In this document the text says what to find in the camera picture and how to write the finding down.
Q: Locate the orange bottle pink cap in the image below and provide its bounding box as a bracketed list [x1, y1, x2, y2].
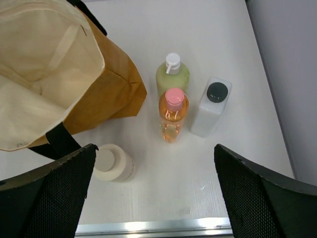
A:
[158, 88, 189, 143]

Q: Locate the tan canvas tote bag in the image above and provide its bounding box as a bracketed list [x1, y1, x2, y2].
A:
[0, 0, 147, 160]

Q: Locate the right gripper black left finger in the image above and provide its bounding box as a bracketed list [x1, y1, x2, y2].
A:
[0, 144, 98, 238]

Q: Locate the green pump bottle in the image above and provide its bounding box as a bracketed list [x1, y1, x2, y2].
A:
[156, 53, 190, 98]

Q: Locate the white bottle black cap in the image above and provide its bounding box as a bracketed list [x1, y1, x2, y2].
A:
[190, 77, 232, 138]

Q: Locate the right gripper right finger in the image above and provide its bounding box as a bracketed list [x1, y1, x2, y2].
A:
[214, 144, 317, 238]

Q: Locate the aluminium mounting rail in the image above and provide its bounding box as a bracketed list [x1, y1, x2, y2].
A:
[75, 217, 233, 238]

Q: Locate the beige round bottle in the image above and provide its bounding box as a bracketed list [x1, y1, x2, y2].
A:
[93, 144, 135, 182]

